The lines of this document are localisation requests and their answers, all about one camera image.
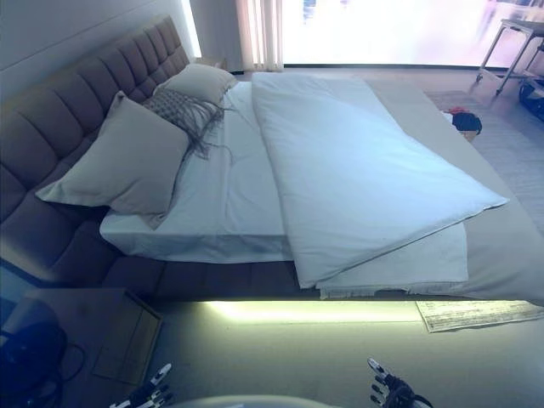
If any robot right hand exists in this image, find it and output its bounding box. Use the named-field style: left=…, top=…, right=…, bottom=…
left=367, top=358, right=430, bottom=408

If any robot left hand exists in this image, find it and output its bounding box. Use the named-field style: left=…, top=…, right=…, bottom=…
left=114, top=361, right=173, bottom=408

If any white duvet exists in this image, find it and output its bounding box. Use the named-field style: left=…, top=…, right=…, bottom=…
left=250, top=71, right=511, bottom=291

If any large wooden nightstand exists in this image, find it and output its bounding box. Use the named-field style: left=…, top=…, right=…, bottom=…
left=16, top=286, right=165, bottom=386

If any robot silver torso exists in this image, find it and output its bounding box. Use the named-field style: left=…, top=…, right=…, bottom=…
left=169, top=394, right=337, bottom=408

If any black device on nightstand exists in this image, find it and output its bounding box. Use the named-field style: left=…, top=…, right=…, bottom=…
left=0, top=297, right=69, bottom=408

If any beige cloth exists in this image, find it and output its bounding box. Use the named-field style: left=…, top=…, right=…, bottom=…
left=34, top=89, right=191, bottom=231

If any mattress with white sheet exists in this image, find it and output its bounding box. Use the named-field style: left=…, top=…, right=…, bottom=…
left=99, top=80, right=298, bottom=263

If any black clothing bundle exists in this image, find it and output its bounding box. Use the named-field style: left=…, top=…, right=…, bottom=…
left=450, top=110, right=484, bottom=133

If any grey fringed decorative cushion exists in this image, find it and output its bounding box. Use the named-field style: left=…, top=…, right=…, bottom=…
left=142, top=88, right=237, bottom=165

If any small beige pillow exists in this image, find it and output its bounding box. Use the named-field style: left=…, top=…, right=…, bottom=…
left=153, top=63, right=238, bottom=107

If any black equipment pile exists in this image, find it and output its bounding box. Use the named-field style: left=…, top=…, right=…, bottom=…
left=518, top=80, right=544, bottom=111

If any bright glass window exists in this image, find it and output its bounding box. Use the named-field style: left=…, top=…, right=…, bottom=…
left=280, top=0, right=544, bottom=69

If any pale pink curtain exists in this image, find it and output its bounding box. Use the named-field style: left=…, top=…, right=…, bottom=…
left=233, top=0, right=285, bottom=72

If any black device cable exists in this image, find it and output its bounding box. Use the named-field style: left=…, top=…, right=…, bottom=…
left=40, top=339, right=88, bottom=400

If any brown upholstered bed frame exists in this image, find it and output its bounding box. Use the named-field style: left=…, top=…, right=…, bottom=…
left=0, top=14, right=324, bottom=299

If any metal frame cart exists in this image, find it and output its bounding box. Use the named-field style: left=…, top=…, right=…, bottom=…
left=469, top=17, right=544, bottom=97

